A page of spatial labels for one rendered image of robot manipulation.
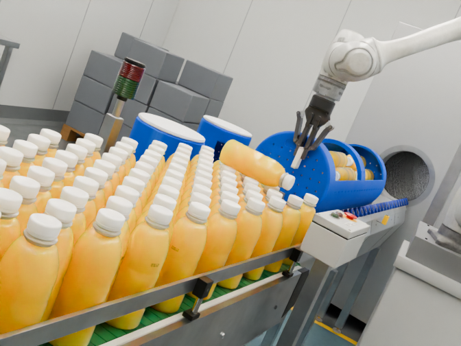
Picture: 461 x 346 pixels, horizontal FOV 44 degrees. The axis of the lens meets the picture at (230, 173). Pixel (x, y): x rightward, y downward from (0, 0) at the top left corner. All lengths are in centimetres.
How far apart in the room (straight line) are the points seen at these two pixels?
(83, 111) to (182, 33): 234
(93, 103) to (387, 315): 428
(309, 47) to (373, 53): 549
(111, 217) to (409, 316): 133
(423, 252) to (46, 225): 142
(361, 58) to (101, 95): 433
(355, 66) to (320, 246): 49
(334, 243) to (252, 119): 582
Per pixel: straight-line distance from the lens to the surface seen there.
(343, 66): 158
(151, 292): 93
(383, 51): 164
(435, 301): 194
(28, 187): 82
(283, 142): 185
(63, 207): 78
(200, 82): 565
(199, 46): 752
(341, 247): 139
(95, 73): 576
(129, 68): 155
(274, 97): 710
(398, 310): 196
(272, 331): 298
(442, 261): 193
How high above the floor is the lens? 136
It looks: 11 degrees down
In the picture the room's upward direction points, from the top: 23 degrees clockwise
